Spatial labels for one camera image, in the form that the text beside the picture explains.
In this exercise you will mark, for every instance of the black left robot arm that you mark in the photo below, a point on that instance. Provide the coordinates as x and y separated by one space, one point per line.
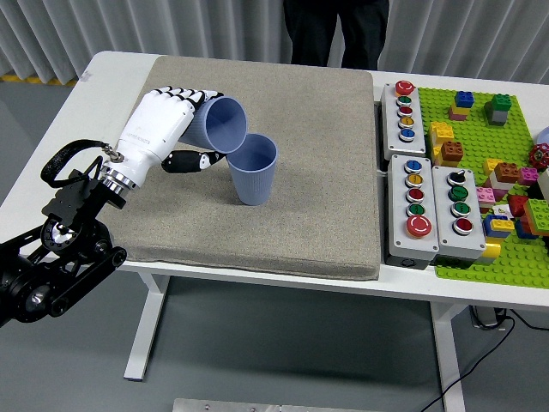
77 201

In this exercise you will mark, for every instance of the red toy brick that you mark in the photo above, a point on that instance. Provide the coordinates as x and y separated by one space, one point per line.
517 205

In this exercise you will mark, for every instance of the blue toy brick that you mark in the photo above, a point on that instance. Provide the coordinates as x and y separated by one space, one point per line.
464 99
489 228

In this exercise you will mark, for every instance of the grey power strip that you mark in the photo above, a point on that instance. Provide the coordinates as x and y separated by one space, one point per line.
486 317

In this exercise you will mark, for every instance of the blue ribbed plastic cup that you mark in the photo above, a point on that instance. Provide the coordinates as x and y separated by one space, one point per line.
253 184
225 124

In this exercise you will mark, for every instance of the white box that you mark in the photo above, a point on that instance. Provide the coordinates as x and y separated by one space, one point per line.
544 184

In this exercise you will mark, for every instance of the white table leg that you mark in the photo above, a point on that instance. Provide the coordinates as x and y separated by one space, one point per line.
450 356
146 326

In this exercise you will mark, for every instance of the grey five-button box black base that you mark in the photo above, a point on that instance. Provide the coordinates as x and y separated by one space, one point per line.
401 240

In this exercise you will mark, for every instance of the white toy brick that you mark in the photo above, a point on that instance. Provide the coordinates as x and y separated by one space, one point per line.
499 184

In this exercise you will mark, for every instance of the red valve handwheel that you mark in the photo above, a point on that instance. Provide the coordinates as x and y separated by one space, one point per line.
539 155

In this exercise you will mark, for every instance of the yellow black floor tape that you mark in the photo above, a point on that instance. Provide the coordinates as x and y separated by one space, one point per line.
34 80

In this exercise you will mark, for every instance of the yellow rounded toy brick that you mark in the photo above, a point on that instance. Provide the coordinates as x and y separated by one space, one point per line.
492 250

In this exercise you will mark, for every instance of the pink toy brick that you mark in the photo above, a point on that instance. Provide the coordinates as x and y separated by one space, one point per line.
455 116
486 195
528 176

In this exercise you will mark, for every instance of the green toy brick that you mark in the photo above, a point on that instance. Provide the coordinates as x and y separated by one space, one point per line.
538 209
500 103

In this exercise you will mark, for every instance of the grey control box black knob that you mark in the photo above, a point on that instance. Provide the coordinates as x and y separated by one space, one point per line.
446 240

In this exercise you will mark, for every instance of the grey toy brick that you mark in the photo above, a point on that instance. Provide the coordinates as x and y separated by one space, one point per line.
496 116

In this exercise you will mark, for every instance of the green studded baseplate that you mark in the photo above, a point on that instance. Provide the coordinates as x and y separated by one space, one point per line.
476 137

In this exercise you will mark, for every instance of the grey five-button control box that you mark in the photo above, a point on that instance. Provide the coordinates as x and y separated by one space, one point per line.
405 146

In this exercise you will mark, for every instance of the grey-brown cushion mat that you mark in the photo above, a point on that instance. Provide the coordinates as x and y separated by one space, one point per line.
300 107

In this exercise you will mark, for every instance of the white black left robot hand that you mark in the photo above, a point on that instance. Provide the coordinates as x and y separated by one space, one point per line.
154 124

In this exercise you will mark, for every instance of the brown toy brick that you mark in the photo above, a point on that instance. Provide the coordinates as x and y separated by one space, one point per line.
451 151
507 171

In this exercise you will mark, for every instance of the pale blue bowl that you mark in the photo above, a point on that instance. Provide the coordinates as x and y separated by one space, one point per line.
544 138

